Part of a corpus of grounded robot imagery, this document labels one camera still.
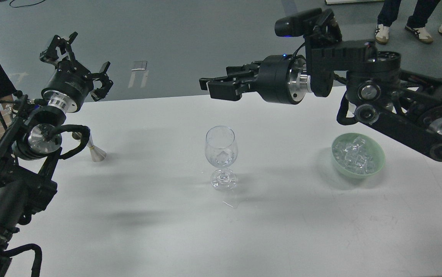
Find clear wine glass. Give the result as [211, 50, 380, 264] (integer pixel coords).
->
[204, 125, 239, 191]

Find clear ice cubes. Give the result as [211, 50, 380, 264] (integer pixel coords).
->
[333, 135, 376, 175]

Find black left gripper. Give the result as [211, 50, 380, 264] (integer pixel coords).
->
[39, 32, 113, 113]

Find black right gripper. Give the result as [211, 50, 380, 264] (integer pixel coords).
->
[199, 55, 312, 105]

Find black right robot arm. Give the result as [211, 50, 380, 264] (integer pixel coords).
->
[199, 8, 442, 162]

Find light green bowl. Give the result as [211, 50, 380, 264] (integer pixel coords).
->
[330, 133, 385, 179]

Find white sneaker with dark stripes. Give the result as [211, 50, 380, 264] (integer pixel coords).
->
[404, 26, 434, 44]

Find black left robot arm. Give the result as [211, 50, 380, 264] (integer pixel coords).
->
[0, 32, 113, 277]

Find steel double jigger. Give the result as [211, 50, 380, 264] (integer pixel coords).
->
[72, 132, 107, 162]

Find clear ice cube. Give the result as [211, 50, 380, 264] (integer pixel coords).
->
[214, 149, 236, 167]

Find white black striped sneaker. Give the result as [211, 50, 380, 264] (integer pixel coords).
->
[374, 23, 390, 45]

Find black floor cable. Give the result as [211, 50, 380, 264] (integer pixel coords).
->
[0, 0, 46, 14]

